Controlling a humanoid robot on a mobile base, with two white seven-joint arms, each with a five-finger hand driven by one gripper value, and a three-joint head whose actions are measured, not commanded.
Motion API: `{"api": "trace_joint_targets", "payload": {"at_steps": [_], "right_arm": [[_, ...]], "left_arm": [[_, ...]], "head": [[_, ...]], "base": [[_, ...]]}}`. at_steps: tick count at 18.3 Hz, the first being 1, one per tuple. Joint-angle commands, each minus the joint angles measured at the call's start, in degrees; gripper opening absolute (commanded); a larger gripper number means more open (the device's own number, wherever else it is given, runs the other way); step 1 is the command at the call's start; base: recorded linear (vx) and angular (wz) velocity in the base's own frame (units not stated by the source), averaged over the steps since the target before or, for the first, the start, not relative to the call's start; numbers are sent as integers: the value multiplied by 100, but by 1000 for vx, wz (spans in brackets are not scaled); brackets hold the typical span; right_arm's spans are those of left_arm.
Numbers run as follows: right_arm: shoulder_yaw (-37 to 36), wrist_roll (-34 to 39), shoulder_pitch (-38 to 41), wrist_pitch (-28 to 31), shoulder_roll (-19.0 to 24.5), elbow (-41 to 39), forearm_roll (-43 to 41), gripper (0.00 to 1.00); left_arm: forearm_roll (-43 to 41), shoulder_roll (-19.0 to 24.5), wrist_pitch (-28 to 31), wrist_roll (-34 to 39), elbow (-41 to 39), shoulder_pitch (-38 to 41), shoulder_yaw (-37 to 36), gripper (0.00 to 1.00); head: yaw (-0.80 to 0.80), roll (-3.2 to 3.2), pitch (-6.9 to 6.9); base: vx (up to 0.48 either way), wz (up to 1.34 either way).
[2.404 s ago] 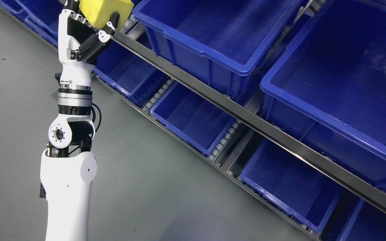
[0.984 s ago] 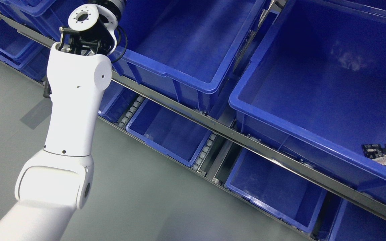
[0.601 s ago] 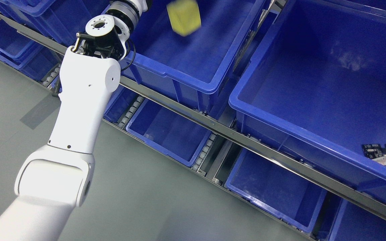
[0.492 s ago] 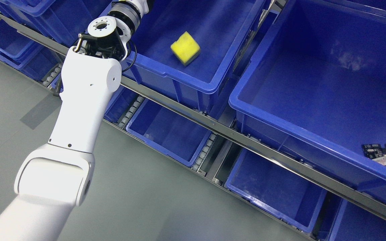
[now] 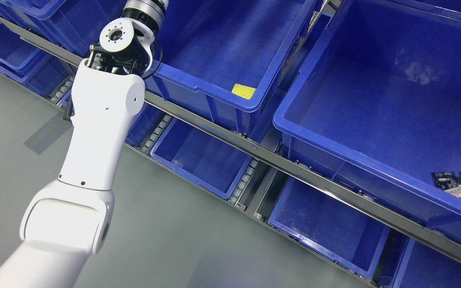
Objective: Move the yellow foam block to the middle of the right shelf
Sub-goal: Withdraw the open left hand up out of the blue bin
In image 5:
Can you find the yellow foam block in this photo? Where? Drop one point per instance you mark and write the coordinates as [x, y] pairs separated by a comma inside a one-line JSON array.
[[243, 91]]

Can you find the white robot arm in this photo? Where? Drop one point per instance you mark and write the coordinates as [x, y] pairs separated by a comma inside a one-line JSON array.
[[67, 221]]

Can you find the blue bin lower middle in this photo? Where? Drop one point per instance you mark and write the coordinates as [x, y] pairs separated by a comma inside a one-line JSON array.
[[200, 158]]

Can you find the metal shelf rack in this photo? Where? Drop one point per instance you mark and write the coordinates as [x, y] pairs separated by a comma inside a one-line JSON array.
[[363, 204]]

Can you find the blue bin centre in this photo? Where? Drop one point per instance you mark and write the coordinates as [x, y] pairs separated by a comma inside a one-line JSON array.
[[209, 45]]

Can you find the blue bin lower right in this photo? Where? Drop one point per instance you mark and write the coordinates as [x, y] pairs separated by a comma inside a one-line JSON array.
[[330, 228]]

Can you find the blue bin upper left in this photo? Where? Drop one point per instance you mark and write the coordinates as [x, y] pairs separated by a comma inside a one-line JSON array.
[[74, 24]]

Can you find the blue bin bottom corner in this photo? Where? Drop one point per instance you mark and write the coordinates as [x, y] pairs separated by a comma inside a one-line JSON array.
[[414, 265]]

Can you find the black circuit board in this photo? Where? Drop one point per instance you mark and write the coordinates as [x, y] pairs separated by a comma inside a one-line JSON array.
[[448, 182]]

